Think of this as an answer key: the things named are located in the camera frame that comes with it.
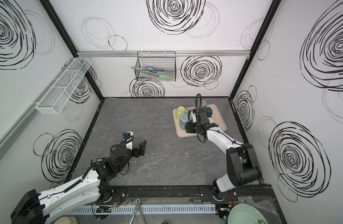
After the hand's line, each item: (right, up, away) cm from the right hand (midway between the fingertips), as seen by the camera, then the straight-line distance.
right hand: (189, 127), depth 90 cm
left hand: (-30, -7, -10) cm, 32 cm away
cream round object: (-58, -38, -29) cm, 75 cm away
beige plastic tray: (+23, +8, +18) cm, 31 cm away
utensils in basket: (-19, +33, -4) cm, 39 cm away
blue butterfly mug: (-3, +6, +3) cm, 7 cm away
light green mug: (-6, +11, +9) cm, 15 cm away
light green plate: (+25, -40, -22) cm, 52 cm away
